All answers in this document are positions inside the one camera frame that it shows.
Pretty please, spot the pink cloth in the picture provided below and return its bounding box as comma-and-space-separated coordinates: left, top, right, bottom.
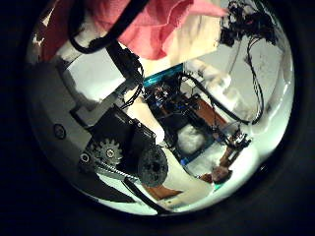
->
41, 0, 229, 62

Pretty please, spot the white crumpled cloth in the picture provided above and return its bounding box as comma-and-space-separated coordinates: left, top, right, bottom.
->
176, 124, 209, 155

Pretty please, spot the teal metal bar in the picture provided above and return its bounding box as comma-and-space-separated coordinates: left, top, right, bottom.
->
143, 63, 185, 89

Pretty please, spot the brown wooden board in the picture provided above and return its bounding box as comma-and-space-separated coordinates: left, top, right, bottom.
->
192, 95, 228, 133

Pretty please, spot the person with brown hair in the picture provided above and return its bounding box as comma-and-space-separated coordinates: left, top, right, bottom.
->
199, 144, 241, 185

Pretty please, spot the black cable bundle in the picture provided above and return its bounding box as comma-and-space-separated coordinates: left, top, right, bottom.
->
183, 34, 266, 126

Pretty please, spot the electronics board with wires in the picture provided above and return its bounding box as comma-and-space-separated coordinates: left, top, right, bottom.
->
144, 82, 185, 113

